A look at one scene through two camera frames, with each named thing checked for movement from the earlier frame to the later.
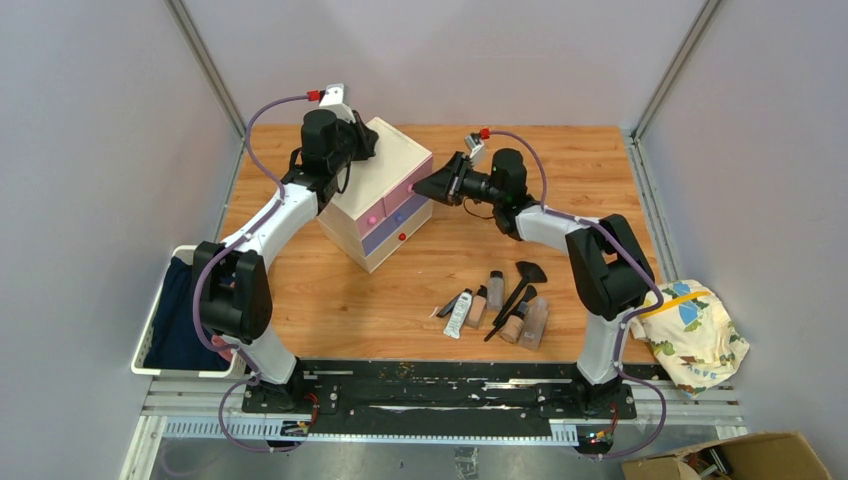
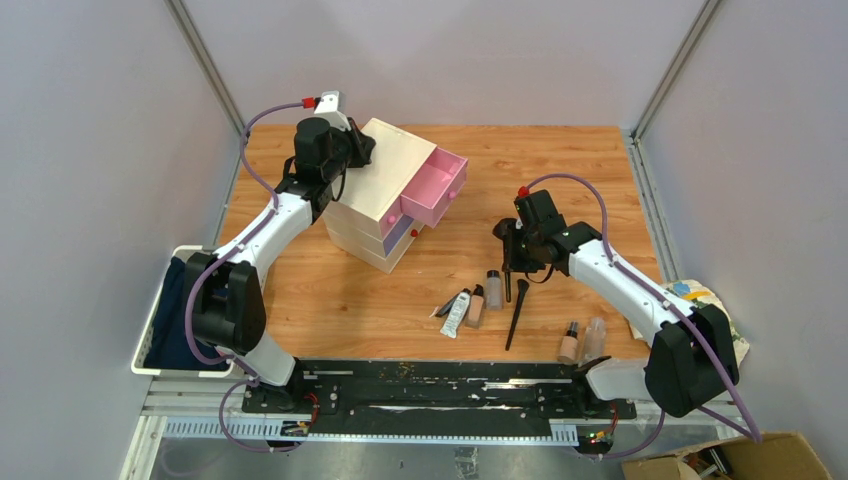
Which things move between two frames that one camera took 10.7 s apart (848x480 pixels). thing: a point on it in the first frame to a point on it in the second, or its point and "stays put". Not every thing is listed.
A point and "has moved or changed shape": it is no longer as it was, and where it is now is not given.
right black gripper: [447, 185] to [516, 264]
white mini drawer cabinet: [376, 208] has moved or changed shape
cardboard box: [784, 456] stays put
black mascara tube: [448, 307] stays put
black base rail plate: [431, 391] stays put
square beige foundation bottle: [477, 308] stays put
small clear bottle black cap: [495, 290] stays put
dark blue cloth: [173, 342] stays put
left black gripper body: [351, 146] stays put
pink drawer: [403, 191] has moved or changed shape
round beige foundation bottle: [512, 331] to [568, 351]
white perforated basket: [238, 366] stays put
